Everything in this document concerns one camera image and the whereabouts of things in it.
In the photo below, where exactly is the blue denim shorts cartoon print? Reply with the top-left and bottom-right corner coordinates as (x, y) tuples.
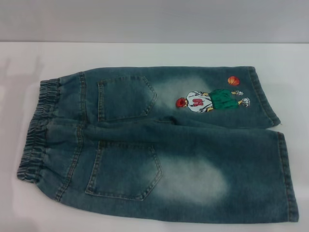
(16, 65), (299, 232)

